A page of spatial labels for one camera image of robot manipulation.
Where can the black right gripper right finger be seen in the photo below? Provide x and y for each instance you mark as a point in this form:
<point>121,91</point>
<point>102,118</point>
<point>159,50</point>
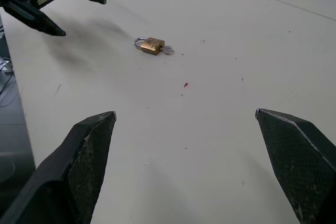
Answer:
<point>302,166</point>

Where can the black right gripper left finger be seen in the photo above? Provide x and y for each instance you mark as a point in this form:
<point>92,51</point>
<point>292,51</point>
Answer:
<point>55,182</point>

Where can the silver key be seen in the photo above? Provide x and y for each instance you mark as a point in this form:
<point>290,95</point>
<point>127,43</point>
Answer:
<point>168,50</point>

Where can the brass padlock with silver shackle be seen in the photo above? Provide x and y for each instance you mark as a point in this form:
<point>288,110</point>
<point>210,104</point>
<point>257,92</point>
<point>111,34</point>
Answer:
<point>152,46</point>

